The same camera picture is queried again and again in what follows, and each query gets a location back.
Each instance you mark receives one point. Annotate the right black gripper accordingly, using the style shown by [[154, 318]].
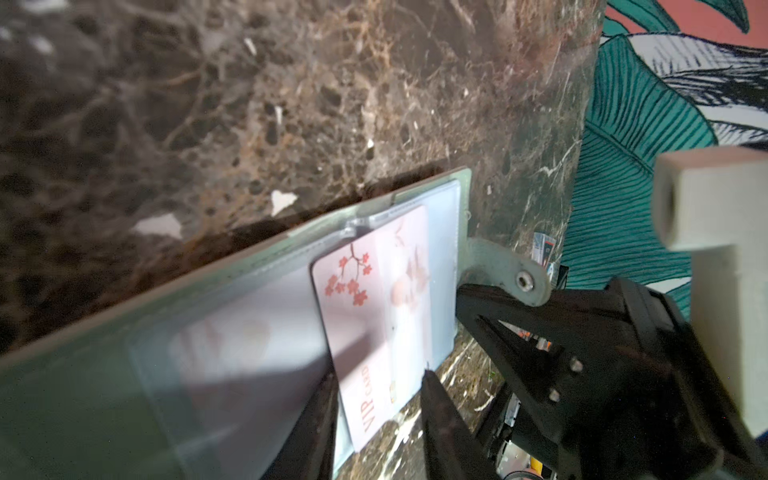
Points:
[[619, 372]]

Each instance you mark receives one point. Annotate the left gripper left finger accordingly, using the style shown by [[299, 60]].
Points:
[[309, 451]]

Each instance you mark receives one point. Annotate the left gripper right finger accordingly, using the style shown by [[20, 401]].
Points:
[[450, 449]]

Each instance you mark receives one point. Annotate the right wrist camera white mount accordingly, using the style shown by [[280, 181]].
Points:
[[712, 204]]

